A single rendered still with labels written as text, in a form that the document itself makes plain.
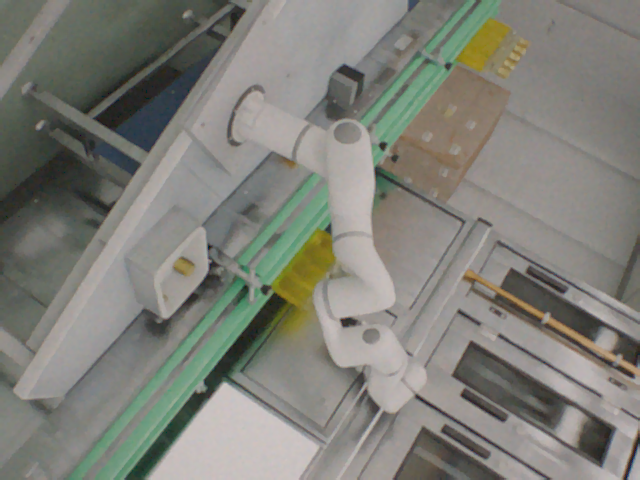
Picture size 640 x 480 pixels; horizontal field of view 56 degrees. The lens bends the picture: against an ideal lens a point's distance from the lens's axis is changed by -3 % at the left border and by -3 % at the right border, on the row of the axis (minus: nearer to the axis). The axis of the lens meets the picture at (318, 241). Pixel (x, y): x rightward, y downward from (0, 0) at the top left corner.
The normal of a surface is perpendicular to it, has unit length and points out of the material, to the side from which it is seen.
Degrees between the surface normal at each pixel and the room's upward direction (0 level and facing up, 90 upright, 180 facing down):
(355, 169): 85
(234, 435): 90
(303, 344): 90
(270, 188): 90
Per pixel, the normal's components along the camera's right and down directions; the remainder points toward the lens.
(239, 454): 0.11, -0.54
